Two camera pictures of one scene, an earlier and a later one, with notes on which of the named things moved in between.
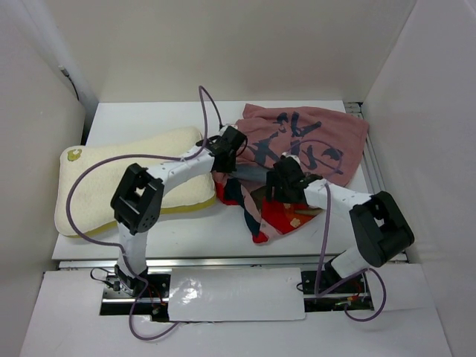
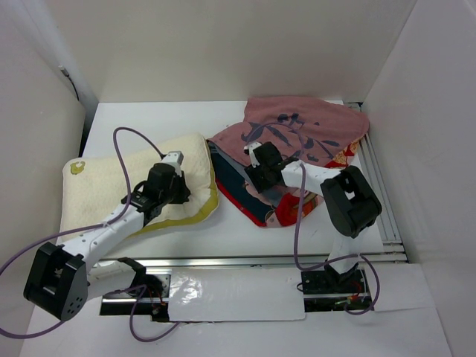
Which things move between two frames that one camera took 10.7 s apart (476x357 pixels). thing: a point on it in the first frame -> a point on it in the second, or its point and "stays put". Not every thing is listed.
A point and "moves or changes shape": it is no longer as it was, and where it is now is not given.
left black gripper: x=228 y=168 -> x=183 y=190
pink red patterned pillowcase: x=329 y=146 moves or changes shape
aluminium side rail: x=375 y=170 stays put
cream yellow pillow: x=88 y=175 moves or changes shape
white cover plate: x=236 y=294 stays put
